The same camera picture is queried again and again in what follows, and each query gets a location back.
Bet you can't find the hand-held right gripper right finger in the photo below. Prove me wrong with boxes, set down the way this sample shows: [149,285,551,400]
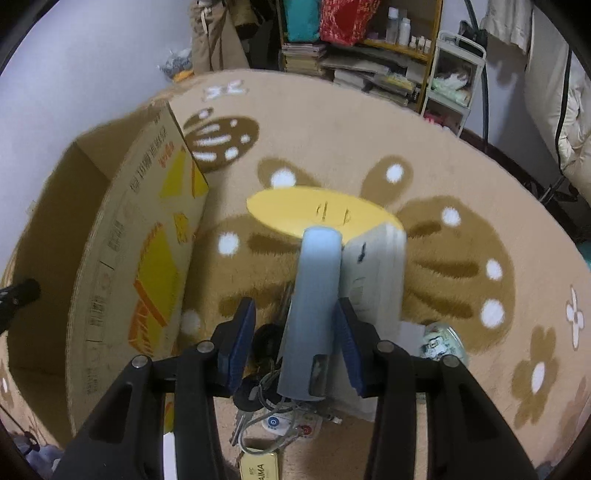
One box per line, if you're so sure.
[335,298,539,480]

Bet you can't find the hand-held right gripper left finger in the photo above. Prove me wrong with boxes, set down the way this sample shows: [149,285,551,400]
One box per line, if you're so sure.
[53,296,257,480]

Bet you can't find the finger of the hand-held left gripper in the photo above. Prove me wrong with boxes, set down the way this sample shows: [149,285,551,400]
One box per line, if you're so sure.
[0,279,41,333]

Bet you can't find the black car key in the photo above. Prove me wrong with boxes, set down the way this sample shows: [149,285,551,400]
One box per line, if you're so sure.
[253,323,282,365]

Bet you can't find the key bunch with carabiner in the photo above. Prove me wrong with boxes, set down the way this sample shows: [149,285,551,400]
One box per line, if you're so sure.
[230,369,305,446]

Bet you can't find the blue-grey plastic tube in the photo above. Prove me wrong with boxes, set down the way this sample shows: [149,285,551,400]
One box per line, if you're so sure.
[277,226,343,400]

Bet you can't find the white remote control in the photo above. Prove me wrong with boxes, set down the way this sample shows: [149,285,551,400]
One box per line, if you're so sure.
[341,224,408,326]

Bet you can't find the printed cardboard box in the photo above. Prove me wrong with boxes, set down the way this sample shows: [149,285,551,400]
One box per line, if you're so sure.
[0,99,211,450]

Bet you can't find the yellow key tag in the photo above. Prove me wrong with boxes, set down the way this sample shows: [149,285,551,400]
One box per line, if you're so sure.
[239,450,280,480]

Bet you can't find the white printed card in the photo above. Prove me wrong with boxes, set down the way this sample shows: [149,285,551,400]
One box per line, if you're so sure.
[261,411,324,439]

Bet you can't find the round printed tin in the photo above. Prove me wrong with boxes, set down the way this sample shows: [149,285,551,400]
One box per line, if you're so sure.
[420,323,469,365]

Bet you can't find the yellow round card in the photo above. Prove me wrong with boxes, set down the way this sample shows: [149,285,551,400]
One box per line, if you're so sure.
[246,187,404,241]

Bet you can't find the blue cloth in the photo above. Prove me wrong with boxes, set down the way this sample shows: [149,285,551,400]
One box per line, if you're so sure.
[25,445,65,480]

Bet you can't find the beige brown patterned rug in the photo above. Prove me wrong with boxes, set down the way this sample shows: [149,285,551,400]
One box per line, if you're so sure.
[0,69,591,480]

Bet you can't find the clear bag of toys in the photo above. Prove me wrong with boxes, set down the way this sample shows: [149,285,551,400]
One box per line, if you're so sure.
[159,48,195,83]

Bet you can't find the pale green packs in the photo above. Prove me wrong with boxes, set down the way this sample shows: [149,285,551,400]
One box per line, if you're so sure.
[430,69,474,109]

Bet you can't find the pile of papers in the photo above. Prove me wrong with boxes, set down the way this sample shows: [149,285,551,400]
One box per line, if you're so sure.
[321,46,423,109]

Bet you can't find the stack of books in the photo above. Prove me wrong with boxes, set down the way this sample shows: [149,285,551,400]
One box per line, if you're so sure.
[280,42,328,77]

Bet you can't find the black rack pole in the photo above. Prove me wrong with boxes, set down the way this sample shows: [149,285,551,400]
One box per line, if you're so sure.
[465,0,491,144]

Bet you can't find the hanging khaki trousers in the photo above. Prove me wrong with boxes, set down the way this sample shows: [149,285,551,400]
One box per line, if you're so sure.
[190,0,250,75]

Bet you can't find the yellow wooden shelf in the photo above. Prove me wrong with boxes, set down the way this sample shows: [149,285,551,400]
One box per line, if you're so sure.
[277,0,444,114]

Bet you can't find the dark hanging garment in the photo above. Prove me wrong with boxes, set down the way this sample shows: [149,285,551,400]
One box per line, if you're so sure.
[231,0,282,72]

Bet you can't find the teal bag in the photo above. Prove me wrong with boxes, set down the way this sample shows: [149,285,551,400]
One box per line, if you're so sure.
[283,0,321,42]

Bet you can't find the white quilted cover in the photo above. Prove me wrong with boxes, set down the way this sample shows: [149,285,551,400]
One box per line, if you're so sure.
[524,9,591,204]

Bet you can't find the red patterned bag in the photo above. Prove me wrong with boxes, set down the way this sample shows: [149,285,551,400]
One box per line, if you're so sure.
[320,0,382,46]

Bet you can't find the white hanging cloth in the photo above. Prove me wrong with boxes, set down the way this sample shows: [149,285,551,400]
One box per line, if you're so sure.
[480,0,534,54]

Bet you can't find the white wire cart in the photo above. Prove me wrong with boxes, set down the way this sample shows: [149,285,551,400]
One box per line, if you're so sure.
[422,30,488,137]

